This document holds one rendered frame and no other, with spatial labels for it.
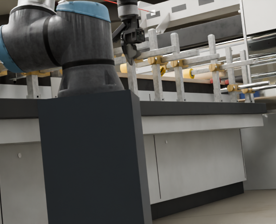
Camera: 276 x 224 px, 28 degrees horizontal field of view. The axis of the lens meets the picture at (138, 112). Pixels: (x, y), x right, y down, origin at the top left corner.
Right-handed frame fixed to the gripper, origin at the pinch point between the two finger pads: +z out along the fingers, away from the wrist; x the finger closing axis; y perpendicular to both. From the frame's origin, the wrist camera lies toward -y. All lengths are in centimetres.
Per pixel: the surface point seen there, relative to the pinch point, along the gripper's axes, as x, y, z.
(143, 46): 23.5, -7.6, -11.3
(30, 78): -30.8, -31.0, 3.2
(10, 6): 525, -629, -253
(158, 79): 70, -30, 0
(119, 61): -1.5, -4.6, -1.5
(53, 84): -18.5, -29.4, 5.9
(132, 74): 44, -30, -2
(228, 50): 169, -31, -26
